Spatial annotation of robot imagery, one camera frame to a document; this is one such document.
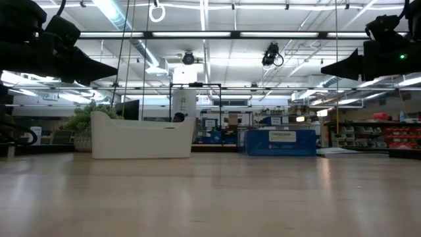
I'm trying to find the blue storage crate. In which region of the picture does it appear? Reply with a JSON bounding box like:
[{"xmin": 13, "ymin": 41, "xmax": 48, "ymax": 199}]
[{"xmin": 200, "ymin": 129, "xmax": 239, "ymax": 145}]

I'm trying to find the black ceiling camera with cable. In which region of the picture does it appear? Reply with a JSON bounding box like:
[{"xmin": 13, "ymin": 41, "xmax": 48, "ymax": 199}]
[{"xmin": 260, "ymin": 41, "xmax": 285, "ymax": 68}]

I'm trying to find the white plastic bin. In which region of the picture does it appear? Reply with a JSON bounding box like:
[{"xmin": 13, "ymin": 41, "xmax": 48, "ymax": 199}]
[{"xmin": 90, "ymin": 110, "xmax": 197, "ymax": 160}]

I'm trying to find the white cylinder container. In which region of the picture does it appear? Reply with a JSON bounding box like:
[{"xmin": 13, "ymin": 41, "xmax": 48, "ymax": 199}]
[{"xmin": 28, "ymin": 125, "xmax": 43, "ymax": 146}]

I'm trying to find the green artificial potted plant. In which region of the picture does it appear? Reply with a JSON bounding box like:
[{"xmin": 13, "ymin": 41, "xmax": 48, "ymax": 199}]
[{"xmin": 63, "ymin": 101, "xmax": 124, "ymax": 153}]

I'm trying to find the round black ceiling camera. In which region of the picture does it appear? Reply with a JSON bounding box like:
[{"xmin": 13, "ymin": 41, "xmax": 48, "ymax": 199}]
[{"xmin": 181, "ymin": 49, "xmax": 196, "ymax": 66}]

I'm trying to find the black overhead frame bar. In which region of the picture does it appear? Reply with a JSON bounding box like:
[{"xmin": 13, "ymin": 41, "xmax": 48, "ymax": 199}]
[{"xmin": 78, "ymin": 30, "xmax": 409, "ymax": 41}]

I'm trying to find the shelf with red bins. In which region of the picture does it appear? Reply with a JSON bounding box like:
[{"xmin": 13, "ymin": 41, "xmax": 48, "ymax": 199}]
[{"xmin": 323, "ymin": 111, "xmax": 421, "ymax": 149}]

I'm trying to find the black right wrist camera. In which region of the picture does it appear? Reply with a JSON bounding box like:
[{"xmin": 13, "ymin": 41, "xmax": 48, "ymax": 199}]
[{"xmin": 364, "ymin": 14, "xmax": 410, "ymax": 45}]

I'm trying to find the black aluminium table frame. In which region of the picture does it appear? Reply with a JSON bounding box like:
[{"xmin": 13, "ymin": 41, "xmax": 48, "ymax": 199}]
[{"xmin": 0, "ymin": 143, "xmax": 421, "ymax": 161}]

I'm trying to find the blue cardboard product box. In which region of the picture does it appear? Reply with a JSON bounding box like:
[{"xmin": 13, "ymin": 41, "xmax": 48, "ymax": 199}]
[{"xmin": 243, "ymin": 128, "xmax": 318, "ymax": 157}]

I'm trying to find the black background rig frame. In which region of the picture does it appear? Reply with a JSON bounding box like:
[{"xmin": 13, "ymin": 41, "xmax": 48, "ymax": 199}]
[{"xmin": 168, "ymin": 82, "xmax": 223, "ymax": 146}]

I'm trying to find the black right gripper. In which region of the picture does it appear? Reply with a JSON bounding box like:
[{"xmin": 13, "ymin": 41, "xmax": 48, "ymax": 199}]
[{"xmin": 320, "ymin": 39, "xmax": 421, "ymax": 82}]

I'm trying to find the dark printed flat package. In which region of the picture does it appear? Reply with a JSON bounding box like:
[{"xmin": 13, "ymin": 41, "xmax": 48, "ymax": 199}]
[{"xmin": 316, "ymin": 146, "xmax": 391, "ymax": 158}]

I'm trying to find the black monitor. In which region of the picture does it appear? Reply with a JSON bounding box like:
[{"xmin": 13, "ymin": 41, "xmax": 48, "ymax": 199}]
[{"xmin": 114, "ymin": 99, "xmax": 141, "ymax": 121}]

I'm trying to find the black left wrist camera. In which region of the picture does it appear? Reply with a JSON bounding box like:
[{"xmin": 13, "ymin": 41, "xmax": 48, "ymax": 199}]
[{"xmin": 43, "ymin": 14, "xmax": 82, "ymax": 47}]

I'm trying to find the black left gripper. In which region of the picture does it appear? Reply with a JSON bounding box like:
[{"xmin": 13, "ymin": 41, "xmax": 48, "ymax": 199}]
[{"xmin": 0, "ymin": 32, "xmax": 119, "ymax": 87}]

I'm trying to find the white building column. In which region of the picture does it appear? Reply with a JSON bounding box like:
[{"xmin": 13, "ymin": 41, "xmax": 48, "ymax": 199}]
[{"xmin": 171, "ymin": 65, "xmax": 199, "ymax": 117}]

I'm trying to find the white hanging cable loop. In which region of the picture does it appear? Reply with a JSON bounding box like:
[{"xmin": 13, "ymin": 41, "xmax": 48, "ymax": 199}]
[{"xmin": 148, "ymin": 1, "xmax": 166, "ymax": 24}]

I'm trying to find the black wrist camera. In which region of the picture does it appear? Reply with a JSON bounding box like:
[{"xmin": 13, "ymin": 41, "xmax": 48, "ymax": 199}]
[
  {"xmin": 364, "ymin": 14, "xmax": 410, "ymax": 45},
  {"xmin": 43, "ymin": 14, "xmax": 82, "ymax": 47}
]

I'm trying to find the black hanging cable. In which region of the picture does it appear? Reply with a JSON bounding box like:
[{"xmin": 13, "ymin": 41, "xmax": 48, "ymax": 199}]
[{"xmin": 109, "ymin": 0, "xmax": 131, "ymax": 108}]

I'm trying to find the black cable bundle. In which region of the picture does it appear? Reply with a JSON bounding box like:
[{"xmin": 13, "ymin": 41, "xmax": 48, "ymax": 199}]
[{"xmin": 0, "ymin": 121, "xmax": 39, "ymax": 147}]

